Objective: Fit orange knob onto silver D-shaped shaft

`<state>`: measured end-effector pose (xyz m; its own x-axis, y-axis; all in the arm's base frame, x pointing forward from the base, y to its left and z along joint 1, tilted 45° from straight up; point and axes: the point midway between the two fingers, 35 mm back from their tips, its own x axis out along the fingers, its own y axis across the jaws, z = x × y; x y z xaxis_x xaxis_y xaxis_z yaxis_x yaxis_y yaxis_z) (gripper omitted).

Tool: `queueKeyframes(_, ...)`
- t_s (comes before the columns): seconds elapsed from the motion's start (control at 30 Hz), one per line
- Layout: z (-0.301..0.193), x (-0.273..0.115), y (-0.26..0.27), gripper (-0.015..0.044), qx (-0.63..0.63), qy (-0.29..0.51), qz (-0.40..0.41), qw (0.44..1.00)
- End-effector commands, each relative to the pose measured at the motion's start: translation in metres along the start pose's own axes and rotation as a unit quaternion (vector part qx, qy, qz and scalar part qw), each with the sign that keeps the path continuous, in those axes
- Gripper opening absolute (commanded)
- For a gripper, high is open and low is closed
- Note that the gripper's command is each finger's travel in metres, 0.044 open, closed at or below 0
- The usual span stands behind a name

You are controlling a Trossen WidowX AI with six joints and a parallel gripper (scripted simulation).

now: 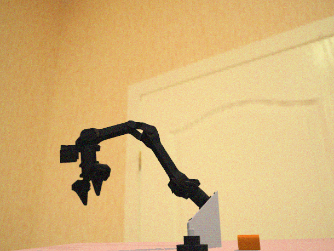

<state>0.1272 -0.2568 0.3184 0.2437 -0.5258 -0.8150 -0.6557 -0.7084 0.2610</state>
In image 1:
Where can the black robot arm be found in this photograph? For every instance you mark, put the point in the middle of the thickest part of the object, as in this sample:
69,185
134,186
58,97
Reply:
87,145

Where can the orange knob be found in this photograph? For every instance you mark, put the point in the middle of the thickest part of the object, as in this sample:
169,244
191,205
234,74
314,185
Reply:
248,242

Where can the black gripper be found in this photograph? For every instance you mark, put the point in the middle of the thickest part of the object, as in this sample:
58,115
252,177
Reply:
92,171

